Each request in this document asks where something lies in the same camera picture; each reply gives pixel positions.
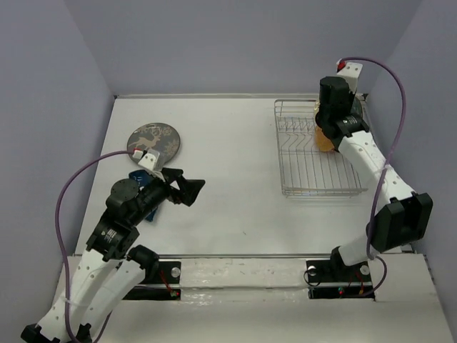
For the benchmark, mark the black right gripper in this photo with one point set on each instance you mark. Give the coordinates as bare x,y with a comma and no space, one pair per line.
350,100

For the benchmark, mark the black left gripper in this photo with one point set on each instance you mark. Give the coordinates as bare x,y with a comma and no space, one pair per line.
189,188

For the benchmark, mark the woven bamboo round plate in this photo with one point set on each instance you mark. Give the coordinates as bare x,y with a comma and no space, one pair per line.
322,142

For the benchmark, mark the dark blue patterned plate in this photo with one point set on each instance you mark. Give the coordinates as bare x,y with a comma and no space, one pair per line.
143,179

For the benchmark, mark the grey reindeer pattern plate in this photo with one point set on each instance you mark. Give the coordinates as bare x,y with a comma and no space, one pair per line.
160,137

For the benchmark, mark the cream patterned small plate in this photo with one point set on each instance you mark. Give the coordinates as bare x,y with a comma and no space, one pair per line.
316,108

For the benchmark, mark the teal glazed ceramic plate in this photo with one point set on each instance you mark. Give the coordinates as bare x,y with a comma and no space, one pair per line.
357,107

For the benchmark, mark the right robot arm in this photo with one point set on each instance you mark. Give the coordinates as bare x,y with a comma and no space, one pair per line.
400,214

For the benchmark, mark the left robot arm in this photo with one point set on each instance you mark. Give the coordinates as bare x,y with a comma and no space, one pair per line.
112,265

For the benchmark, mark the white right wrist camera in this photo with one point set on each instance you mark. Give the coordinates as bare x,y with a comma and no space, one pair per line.
350,71

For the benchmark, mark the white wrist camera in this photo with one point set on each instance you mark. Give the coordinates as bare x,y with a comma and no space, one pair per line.
152,161
350,71

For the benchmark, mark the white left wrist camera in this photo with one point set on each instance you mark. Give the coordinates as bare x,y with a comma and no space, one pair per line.
152,161

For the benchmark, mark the metal wire dish rack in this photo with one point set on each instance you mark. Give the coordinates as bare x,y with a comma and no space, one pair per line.
305,170

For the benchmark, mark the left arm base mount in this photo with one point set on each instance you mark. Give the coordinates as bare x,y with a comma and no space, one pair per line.
162,285

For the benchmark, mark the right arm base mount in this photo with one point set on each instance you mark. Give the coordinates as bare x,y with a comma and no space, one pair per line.
324,282

